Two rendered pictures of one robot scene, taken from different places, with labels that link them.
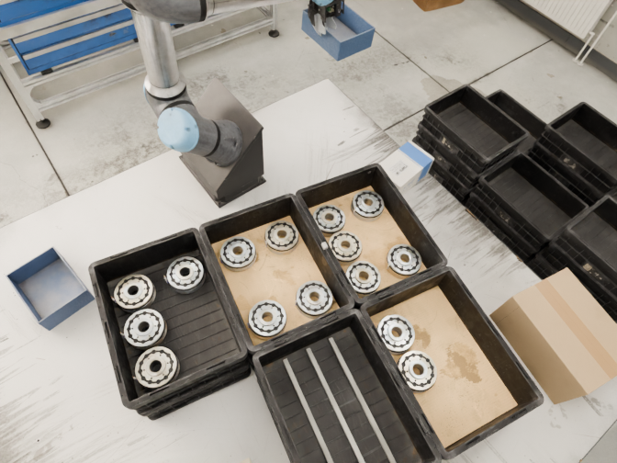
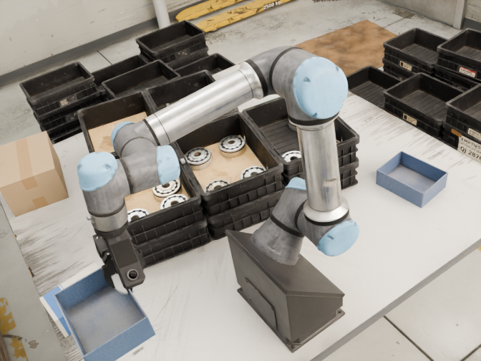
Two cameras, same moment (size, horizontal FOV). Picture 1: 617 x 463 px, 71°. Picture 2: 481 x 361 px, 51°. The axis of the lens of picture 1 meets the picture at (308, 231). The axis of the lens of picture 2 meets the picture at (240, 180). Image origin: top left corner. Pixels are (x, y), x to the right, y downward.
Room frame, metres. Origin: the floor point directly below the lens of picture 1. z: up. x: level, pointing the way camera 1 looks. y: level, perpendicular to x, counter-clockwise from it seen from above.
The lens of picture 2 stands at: (1.92, 0.52, 2.03)
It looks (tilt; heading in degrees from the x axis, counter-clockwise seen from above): 41 degrees down; 196
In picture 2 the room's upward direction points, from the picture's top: 10 degrees counter-clockwise
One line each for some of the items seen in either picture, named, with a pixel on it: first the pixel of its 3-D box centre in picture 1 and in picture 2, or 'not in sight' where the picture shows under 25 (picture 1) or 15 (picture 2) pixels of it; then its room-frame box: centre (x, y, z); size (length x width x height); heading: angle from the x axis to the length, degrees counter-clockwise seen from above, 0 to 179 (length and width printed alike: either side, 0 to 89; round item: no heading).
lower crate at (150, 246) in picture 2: not in sight; (154, 212); (0.68, -0.17, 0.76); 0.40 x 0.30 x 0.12; 32
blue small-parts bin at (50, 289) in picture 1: (50, 287); (411, 177); (0.45, 0.75, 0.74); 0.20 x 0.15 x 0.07; 50
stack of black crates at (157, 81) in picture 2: not in sight; (149, 111); (-0.59, -0.68, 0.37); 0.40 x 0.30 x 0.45; 132
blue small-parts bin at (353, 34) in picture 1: (337, 28); (103, 314); (1.33, -0.01, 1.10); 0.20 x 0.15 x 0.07; 43
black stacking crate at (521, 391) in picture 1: (440, 357); (124, 135); (0.34, -0.38, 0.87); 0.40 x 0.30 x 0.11; 32
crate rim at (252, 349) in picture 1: (274, 265); (223, 152); (0.52, 0.08, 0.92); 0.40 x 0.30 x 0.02; 32
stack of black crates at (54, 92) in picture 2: not in sight; (68, 110); (-0.61, -1.25, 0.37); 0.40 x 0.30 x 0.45; 132
